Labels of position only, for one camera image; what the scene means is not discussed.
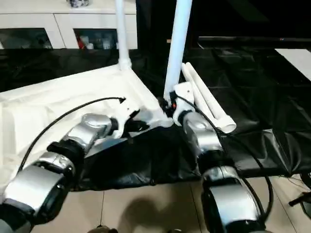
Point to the white plastic table leg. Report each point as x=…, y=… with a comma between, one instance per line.
x=211, y=97
x=122, y=36
x=198, y=93
x=177, y=48

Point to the white plastic table top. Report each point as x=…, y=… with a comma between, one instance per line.
x=48, y=97

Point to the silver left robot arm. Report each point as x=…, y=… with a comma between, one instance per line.
x=48, y=174

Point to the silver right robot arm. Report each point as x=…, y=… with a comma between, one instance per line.
x=230, y=194

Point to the black mat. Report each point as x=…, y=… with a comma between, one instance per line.
x=243, y=97

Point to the white bottle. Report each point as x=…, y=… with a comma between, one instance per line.
x=106, y=44

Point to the small white jar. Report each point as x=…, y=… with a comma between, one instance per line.
x=90, y=46

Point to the red bottle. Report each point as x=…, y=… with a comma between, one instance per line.
x=80, y=42

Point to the dark rounded robot part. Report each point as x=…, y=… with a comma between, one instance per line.
x=103, y=229

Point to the white cabinet with glass doors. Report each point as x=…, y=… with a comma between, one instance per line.
x=60, y=19

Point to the white flat board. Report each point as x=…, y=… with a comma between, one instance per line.
x=296, y=60

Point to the grey robot torso cover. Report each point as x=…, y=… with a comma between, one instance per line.
x=14, y=218

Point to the thin black rod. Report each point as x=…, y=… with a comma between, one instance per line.
x=300, y=199

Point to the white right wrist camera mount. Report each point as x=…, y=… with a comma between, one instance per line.
x=184, y=94

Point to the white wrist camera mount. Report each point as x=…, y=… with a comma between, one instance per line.
x=125, y=109
x=184, y=94

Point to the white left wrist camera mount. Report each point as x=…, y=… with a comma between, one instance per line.
x=125, y=109

